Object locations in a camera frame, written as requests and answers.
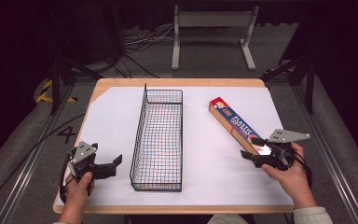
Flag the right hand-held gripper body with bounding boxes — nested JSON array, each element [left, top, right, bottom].
[[254, 128, 311, 172]]

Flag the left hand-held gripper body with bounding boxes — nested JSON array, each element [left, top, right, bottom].
[[67, 141, 99, 181]]

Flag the blue plastic wrap box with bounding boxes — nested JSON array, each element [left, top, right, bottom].
[[208, 96, 273, 156]]

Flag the black wire basket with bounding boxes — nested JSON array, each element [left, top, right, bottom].
[[129, 83, 184, 192]]

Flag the person's left hand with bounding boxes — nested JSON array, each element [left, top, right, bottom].
[[62, 171, 96, 217]]

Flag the person's right hand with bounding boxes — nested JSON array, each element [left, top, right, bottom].
[[260, 142, 319, 210]]

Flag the white paper sheet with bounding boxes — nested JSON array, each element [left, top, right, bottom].
[[55, 86, 295, 207]]

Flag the black stand legs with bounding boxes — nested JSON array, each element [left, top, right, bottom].
[[260, 55, 317, 115], [47, 6, 104, 116]]

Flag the yellow black hazard tape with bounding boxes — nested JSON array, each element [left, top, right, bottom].
[[35, 78, 77, 104]]

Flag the white metal stand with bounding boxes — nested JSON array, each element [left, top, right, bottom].
[[171, 5, 260, 72]]

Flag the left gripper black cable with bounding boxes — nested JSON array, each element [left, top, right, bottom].
[[59, 148, 76, 204]]

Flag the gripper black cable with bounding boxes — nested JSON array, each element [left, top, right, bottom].
[[287, 148, 314, 189], [59, 148, 76, 204]]

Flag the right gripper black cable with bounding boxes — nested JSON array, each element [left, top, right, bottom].
[[287, 148, 314, 189]]

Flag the aluminium floor rail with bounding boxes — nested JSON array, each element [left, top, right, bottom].
[[291, 84, 358, 224], [0, 84, 76, 224]]

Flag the black floor cable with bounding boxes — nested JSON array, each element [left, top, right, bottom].
[[0, 113, 87, 216]]

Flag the bundle of floor cables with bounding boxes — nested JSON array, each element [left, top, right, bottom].
[[113, 24, 176, 79]]

